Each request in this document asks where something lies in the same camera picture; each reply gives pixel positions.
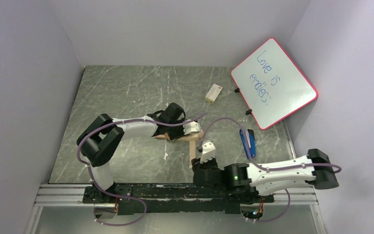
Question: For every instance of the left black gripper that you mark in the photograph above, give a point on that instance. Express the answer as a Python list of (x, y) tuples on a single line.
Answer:
[(180, 133)]

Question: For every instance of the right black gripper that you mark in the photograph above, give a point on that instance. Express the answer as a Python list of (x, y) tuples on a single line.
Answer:
[(203, 163)]

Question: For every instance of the beige folding umbrella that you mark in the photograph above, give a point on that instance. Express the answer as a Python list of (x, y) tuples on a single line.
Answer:
[(191, 139)]

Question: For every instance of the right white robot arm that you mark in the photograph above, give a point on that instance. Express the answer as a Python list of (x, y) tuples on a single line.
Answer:
[(249, 183)]

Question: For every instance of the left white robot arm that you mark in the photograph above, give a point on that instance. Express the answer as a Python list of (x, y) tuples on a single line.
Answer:
[(99, 141)]

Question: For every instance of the blue marker pen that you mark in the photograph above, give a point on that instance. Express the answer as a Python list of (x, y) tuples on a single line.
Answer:
[(249, 143)]

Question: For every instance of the small white eraser box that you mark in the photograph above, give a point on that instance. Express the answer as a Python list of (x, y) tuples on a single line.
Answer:
[(213, 93)]

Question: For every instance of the black whiteboard stand clip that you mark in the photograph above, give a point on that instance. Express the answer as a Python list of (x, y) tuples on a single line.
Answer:
[(248, 112)]

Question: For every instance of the pink framed whiteboard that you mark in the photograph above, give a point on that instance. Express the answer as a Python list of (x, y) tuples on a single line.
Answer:
[(272, 85)]

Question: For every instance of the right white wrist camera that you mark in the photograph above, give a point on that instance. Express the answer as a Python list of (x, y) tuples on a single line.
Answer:
[(208, 151)]

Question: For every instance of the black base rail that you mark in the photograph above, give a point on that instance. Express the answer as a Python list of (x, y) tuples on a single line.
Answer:
[(170, 198)]

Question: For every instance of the aluminium frame rail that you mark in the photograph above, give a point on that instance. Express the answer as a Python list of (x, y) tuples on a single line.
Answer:
[(67, 195)]

